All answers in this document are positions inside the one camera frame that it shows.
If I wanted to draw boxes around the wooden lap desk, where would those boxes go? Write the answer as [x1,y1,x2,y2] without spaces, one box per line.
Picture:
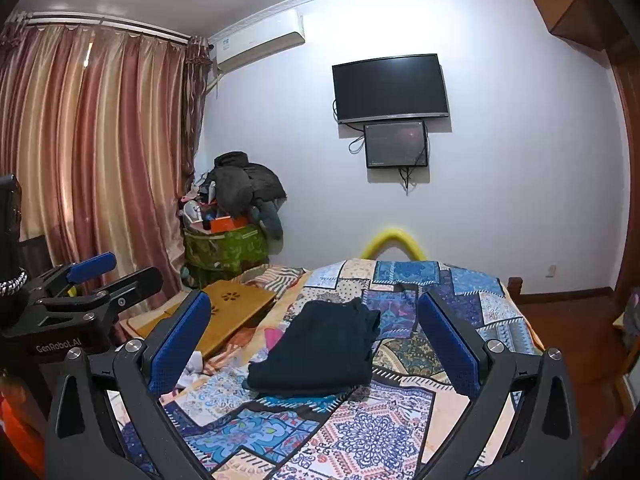
[120,280,277,357]

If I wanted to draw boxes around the dark teal pants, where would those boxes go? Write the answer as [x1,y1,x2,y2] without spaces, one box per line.
[241,297,382,400]

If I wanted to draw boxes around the white cloth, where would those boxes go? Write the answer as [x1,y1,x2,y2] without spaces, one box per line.
[175,350,207,392]

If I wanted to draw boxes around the white air conditioner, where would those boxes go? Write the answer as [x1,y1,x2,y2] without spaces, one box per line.
[209,9,306,77]

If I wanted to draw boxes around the orange box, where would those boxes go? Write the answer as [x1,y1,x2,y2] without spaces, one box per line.
[207,215,250,235]

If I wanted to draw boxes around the patchwork printed blanket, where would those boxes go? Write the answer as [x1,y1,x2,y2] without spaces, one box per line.
[107,258,546,480]

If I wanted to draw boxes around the small black monitor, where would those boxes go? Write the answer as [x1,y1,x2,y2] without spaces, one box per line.
[363,120,430,169]

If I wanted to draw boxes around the yellow foam tube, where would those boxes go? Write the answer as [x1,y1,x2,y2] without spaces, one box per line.
[360,227,426,263]

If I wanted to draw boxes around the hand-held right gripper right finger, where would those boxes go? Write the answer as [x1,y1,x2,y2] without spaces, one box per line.
[417,291,586,480]

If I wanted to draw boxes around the pink striped curtain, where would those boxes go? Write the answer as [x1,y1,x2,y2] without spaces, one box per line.
[0,25,212,306]

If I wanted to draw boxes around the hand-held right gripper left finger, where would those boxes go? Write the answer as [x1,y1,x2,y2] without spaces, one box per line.
[45,290,213,480]

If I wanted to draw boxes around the pile of clothes and bags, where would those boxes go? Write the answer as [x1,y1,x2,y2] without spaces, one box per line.
[200,151,287,242]

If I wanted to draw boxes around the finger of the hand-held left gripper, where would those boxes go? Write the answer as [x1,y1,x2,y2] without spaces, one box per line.
[22,252,118,301]
[30,266,165,331]

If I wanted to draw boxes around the black wall television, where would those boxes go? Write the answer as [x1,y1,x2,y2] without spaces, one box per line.
[332,53,450,125]

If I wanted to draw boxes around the purple bag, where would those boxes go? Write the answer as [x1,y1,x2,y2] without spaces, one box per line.
[620,287,640,343]

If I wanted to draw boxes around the orange cloth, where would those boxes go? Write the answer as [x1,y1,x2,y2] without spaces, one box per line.
[0,375,47,463]

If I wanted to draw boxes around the curtain rail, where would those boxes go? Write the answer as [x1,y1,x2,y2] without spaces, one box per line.
[5,10,194,44]

